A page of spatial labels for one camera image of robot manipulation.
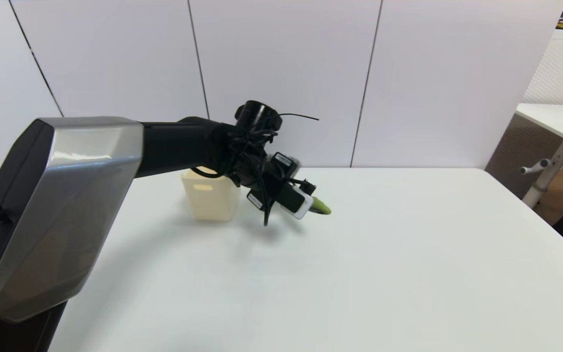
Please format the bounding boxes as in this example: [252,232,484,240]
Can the grey brush with green handle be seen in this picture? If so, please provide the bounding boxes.
[289,155,332,216]

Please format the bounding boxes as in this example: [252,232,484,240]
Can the cream plastic storage bin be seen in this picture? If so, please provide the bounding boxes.
[181,166,241,222]

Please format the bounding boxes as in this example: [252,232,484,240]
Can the white desk with metal leg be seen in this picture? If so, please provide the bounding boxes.
[514,104,563,211]

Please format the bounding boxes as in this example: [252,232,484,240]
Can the white perforated partition panel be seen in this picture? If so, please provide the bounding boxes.
[521,30,563,107]

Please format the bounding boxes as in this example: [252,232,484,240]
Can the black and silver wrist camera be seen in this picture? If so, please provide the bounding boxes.
[276,182,315,220]

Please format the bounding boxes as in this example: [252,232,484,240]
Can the black camera cable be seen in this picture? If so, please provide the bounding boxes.
[189,125,317,227]

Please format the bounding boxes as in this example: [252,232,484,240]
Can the grey desk crank handle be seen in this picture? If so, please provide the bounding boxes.
[520,159,552,176]

